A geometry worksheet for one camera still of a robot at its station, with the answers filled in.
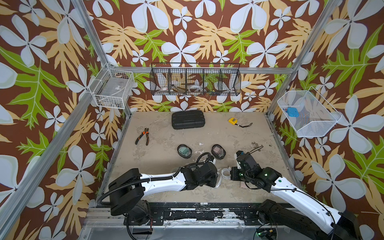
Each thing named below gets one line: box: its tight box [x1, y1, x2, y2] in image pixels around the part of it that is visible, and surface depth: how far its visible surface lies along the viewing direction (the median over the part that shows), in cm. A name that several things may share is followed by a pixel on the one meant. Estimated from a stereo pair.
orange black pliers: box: [135, 127, 149, 146], surface depth 107 cm
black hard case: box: [171, 110, 206, 130], surface depth 110 cm
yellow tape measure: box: [228, 117, 253, 128], surface depth 117 cm
